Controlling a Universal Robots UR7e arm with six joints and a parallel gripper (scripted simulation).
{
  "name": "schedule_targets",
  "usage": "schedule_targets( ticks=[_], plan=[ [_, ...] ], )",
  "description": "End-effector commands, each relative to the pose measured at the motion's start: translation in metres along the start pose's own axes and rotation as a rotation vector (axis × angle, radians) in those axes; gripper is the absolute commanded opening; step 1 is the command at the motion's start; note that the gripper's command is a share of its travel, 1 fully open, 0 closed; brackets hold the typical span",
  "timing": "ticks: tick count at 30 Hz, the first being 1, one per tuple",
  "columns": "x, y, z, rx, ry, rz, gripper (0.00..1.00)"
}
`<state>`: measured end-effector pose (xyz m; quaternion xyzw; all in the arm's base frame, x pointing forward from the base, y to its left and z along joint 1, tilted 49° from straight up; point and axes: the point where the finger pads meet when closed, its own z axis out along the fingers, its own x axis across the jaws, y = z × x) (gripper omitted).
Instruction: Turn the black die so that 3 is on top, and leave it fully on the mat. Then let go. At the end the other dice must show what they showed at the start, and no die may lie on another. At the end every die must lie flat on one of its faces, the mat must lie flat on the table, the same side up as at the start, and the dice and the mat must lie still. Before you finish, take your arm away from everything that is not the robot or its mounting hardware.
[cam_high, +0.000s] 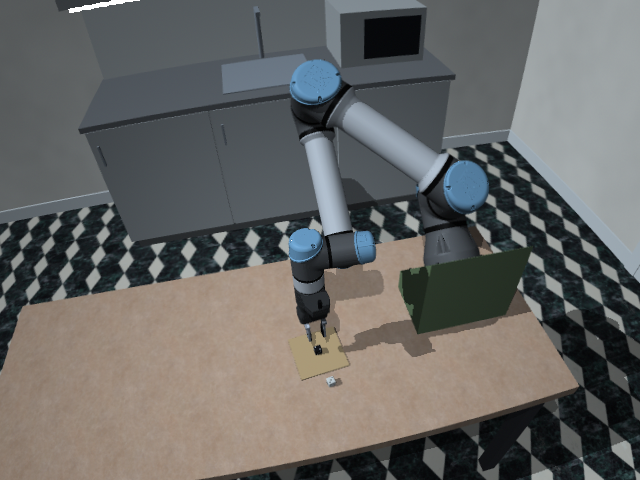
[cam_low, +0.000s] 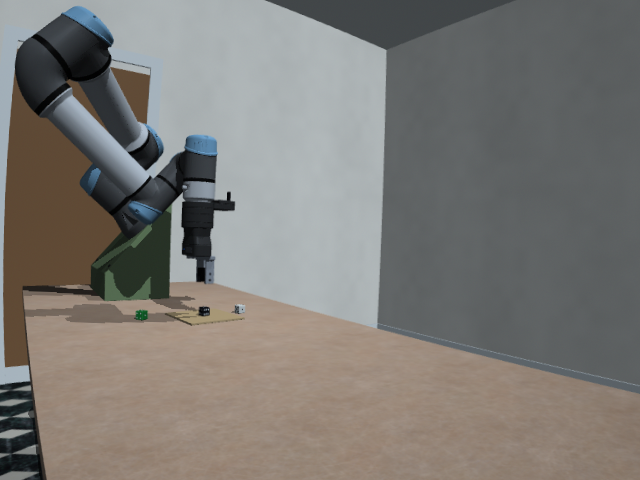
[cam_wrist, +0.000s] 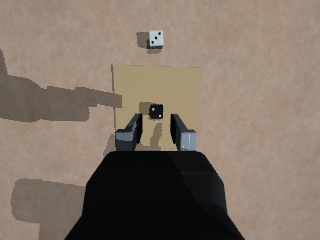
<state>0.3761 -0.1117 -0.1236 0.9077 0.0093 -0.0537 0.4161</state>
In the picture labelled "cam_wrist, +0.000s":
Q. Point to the white die with black pips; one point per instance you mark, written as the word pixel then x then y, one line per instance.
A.
pixel 156 39

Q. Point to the tan flat mat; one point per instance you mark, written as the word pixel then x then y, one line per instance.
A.
pixel 176 88

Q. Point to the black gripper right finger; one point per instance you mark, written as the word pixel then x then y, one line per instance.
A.
pixel 184 139

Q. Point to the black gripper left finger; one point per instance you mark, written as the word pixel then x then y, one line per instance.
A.
pixel 128 138

